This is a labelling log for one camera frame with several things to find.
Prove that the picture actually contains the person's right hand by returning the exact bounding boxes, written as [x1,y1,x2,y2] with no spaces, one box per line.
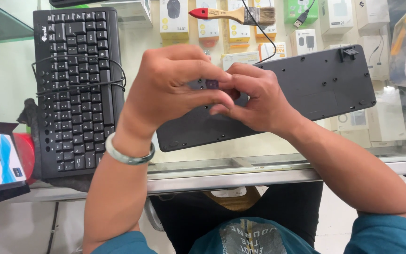
[209,63,303,137]

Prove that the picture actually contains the person's left hand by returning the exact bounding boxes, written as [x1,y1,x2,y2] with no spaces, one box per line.
[120,44,236,142]

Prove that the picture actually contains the dark grey overturned keyboard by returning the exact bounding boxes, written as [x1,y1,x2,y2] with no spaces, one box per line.
[156,44,377,153]

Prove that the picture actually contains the pale green jade bangle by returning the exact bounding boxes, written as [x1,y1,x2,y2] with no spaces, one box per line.
[105,132,156,166]

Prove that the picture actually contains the white cardboard box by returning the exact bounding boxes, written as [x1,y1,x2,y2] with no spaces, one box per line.
[101,0,153,29]

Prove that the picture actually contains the black keyboard with white letters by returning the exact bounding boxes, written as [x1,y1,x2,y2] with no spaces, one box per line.
[32,7,126,179]

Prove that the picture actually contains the brown wooden stool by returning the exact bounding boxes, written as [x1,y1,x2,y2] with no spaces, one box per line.
[203,186,262,212]

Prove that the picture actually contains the display of boxed accessories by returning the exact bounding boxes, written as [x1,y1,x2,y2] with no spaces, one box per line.
[118,0,406,149]

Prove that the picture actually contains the black trousers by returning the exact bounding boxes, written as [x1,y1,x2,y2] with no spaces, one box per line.
[149,181,324,250]

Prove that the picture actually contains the red round lid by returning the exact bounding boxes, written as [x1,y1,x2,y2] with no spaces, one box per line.
[13,132,37,186]

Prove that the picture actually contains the teal printed shirt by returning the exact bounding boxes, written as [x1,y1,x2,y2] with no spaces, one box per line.
[90,214,406,254]

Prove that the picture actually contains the black coiled keyboard cable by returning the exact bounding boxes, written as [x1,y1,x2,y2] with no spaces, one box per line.
[31,54,127,98]

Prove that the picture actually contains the thin black keyboard cable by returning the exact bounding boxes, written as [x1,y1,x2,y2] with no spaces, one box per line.
[242,0,278,65]

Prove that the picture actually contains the metal counter frame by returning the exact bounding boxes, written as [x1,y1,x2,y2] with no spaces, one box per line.
[6,155,406,204]

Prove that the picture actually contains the black cable with metal plug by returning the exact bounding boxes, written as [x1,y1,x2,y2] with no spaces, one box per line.
[293,0,317,29]

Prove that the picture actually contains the red-handled wooden paint brush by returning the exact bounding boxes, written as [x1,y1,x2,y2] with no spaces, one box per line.
[188,6,276,26]

